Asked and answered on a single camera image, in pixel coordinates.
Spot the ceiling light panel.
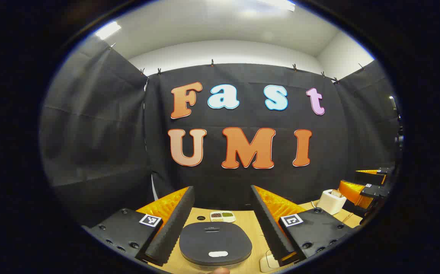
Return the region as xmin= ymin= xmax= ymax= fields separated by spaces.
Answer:
xmin=95 ymin=21 xmax=122 ymax=40

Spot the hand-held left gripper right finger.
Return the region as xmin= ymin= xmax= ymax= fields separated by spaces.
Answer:
xmin=250 ymin=185 xmax=361 ymax=267

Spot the dark grey rice cooker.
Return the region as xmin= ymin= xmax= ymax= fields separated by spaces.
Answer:
xmin=179 ymin=222 xmax=253 ymax=271

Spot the small divided bean dish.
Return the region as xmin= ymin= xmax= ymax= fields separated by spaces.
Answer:
xmin=210 ymin=211 xmax=236 ymax=223

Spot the white toaster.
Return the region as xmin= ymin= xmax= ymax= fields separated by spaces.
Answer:
xmin=316 ymin=189 xmax=347 ymax=215

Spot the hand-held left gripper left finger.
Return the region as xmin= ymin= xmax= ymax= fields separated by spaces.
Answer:
xmin=82 ymin=186 xmax=195 ymax=267

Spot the black backdrop cloth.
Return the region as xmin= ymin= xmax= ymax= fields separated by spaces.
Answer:
xmin=40 ymin=36 xmax=401 ymax=225

